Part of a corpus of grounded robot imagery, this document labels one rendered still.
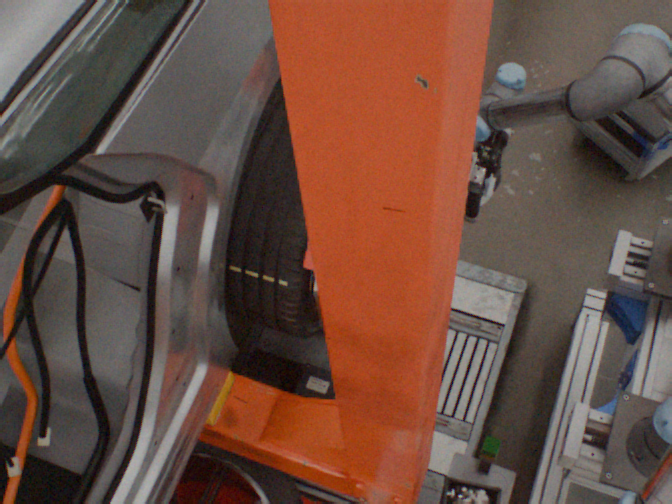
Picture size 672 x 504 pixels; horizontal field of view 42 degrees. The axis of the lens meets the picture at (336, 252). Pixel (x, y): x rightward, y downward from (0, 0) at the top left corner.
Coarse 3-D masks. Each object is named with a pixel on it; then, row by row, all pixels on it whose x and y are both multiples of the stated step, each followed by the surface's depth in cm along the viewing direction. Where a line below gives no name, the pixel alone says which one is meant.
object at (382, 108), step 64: (320, 0) 69; (384, 0) 66; (448, 0) 64; (320, 64) 76; (384, 64) 73; (448, 64) 70; (320, 128) 84; (384, 128) 80; (448, 128) 79; (320, 192) 95; (384, 192) 90; (448, 192) 93; (320, 256) 108; (384, 256) 102; (448, 256) 114; (384, 320) 118; (448, 320) 145; (384, 384) 140; (384, 448) 172
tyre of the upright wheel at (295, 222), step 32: (256, 128) 197; (288, 128) 197; (256, 160) 195; (288, 160) 194; (256, 192) 194; (288, 192) 192; (256, 224) 194; (288, 224) 193; (256, 256) 197; (288, 256) 194; (224, 288) 206; (256, 288) 202; (288, 288) 198; (256, 320) 215; (288, 320) 206
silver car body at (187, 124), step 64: (0, 0) 121; (64, 0) 126; (128, 0) 134; (192, 0) 146; (256, 0) 163; (0, 64) 118; (64, 64) 125; (128, 64) 134; (192, 64) 147; (256, 64) 171; (0, 128) 117; (64, 128) 125; (128, 128) 135; (192, 128) 152; (0, 192) 117; (64, 192) 207; (128, 192) 148; (192, 192) 166; (0, 256) 202; (64, 256) 201; (128, 256) 191; (192, 256) 176; (0, 320) 196; (64, 320) 194; (128, 320) 193; (192, 320) 186; (0, 384) 211; (64, 384) 201; (128, 384) 186; (192, 384) 196; (0, 448) 189; (64, 448) 203; (128, 448) 180; (192, 448) 204
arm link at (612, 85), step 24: (600, 72) 188; (624, 72) 186; (528, 96) 206; (552, 96) 199; (576, 96) 191; (600, 96) 188; (624, 96) 187; (480, 120) 218; (504, 120) 213; (528, 120) 207; (552, 120) 202; (576, 120) 196
